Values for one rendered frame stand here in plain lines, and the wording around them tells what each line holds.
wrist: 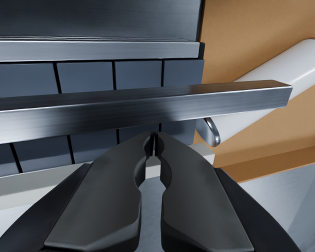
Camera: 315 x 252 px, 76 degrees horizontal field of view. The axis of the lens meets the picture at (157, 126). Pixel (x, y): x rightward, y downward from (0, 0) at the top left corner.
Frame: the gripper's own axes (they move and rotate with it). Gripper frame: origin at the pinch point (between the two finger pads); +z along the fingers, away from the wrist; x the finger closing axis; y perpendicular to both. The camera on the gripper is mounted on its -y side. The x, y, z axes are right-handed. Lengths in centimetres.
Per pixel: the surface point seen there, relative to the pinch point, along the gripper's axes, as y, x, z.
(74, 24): -6.0, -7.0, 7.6
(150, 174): 4.1, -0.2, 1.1
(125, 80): -2.4, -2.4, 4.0
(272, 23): -6.8, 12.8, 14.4
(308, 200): 181, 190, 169
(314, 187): 160, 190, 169
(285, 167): 12.9, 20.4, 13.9
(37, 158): 3.3, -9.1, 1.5
